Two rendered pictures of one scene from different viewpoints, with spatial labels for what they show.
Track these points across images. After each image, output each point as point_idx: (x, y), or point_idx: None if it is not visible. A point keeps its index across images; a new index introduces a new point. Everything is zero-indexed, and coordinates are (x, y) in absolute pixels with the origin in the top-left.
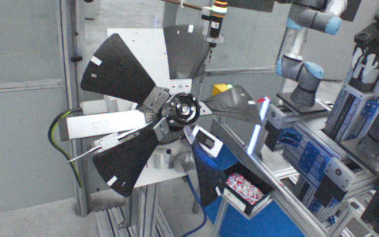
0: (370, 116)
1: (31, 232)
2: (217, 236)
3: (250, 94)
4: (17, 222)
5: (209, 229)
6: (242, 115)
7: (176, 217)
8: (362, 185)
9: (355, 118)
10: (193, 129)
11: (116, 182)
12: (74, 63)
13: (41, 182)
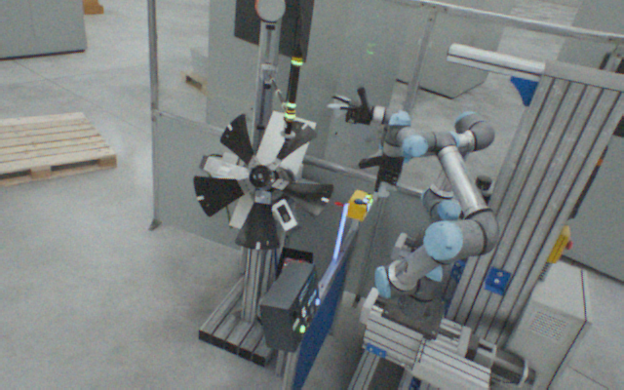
0: (458, 280)
1: (198, 258)
2: (325, 366)
3: None
4: (196, 247)
5: (325, 355)
6: (303, 202)
7: None
8: (391, 336)
9: (443, 275)
10: (280, 202)
11: (203, 201)
12: (260, 131)
13: (225, 222)
